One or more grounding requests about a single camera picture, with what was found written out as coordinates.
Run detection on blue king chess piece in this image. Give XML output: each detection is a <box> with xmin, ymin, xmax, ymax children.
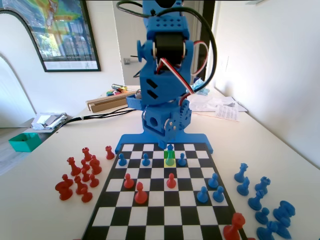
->
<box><xmin>165</xmin><ymin>143</ymin><xmax>176</xmax><ymax>167</ymax></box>

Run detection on red plastic chess rook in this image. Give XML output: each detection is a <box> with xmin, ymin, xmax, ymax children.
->
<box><xmin>105</xmin><ymin>145</ymin><xmax>116</xmax><ymax>160</ymax></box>
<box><xmin>81</xmin><ymin>147</ymin><xmax>93</xmax><ymax>162</ymax></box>

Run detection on blue plastic chess queen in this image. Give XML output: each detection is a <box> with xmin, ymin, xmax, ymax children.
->
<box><xmin>233</xmin><ymin>162</ymin><xmax>250</xmax><ymax>183</ymax></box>

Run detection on red queen chess piece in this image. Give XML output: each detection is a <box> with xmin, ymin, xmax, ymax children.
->
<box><xmin>66</xmin><ymin>156</ymin><xmax>82</xmax><ymax>177</ymax></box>

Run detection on red bishop chess piece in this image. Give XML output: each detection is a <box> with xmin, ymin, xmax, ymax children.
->
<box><xmin>74</xmin><ymin>175</ymin><xmax>89</xmax><ymax>195</ymax></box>

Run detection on blue plastic chess bishop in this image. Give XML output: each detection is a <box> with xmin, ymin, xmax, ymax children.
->
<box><xmin>256</xmin><ymin>220</ymin><xmax>279</xmax><ymax>240</ymax></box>
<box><xmin>247</xmin><ymin>189</ymin><xmax>265</xmax><ymax>211</ymax></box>

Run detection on clear plastic bag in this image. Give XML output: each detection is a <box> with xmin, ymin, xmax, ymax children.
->
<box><xmin>188</xmin><ymin>92</ymin><xmax>219</xmax><ymax>113</ymax></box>

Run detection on long brown cardboard box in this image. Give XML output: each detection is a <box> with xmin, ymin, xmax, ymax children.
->
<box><xmin>85</xmin><ymin>90</ymin><xmax>141</xmax><ymax>114</ymax></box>

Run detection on colourful marker set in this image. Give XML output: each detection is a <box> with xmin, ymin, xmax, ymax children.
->
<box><xmin>106</xmin><ymin>87</ymin><xmax>130</xmax><ymax>97</ymax></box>

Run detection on blue white patterned cloth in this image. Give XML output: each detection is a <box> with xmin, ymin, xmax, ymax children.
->
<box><xmin>191</xmin><ymin>77</ymin><xmax>211</xmax><ymax>96</ymax></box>

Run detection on printed paper sheet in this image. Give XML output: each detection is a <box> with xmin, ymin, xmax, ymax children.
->
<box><xmin>214</xmin><ymin>104</ymin><xmax>241</xmax><ymax>123</ymax></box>

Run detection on red pawn front left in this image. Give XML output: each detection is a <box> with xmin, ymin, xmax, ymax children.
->
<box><xmin>134</xmin><ymin>181</ymin><xmax>149</xmax><ymax>205</ymax></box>

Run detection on white paper stack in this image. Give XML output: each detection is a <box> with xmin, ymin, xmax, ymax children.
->
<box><xmin>209</xmin><ymin>95</ymin><xmax>248</xmax><ymax>113</ymax></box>

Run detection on black and white chessboard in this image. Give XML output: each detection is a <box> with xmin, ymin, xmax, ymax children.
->
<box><xmin>81</xmin><ymin>142</ymin><xmax>249</xmax><ymax>240</ymax></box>

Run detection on crumpled silver foil bag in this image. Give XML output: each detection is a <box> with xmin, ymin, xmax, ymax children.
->
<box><xmin>31</xmin><ymin>112</ymin><xmax>68</xmax><ymax>131</ymax></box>

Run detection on black framed map poster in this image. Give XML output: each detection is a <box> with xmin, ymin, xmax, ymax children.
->
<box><xmin>0</xmin><ymin>0</ymin><xmax>102</xmax><ymax>73</ymax></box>

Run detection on green plastic bin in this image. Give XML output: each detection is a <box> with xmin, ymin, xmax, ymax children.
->
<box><xmin>8</xmin><ymin>132</ymin><xmax>42</xmax><ymax>153</ymax></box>

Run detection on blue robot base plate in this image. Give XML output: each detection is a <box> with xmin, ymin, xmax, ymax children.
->
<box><xmin>114</xmin><ymin>129</ymin><xmax>215</xmax><ymax>155</ymax></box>

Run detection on black table cable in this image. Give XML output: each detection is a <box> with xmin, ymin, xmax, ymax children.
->
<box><xmin>82</xmin><ymin>108</ymin><xmax>138</xmax><ymax>120</ymax></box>
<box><xmin>53</xmin><ymin>104</ymin><xmax>137</xmax><ymax>131</ymax></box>

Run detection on red white servo wires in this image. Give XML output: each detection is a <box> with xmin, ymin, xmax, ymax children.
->
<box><xmin>154</xmin><ymin>41</ymin><xmax>210</xmax><ymax>101</ymax></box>

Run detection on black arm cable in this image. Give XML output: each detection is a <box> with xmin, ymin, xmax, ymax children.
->
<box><xmin>116</xmin><ymin>1</ymin><xmax>218</xmax><ymax>87</ymax></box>

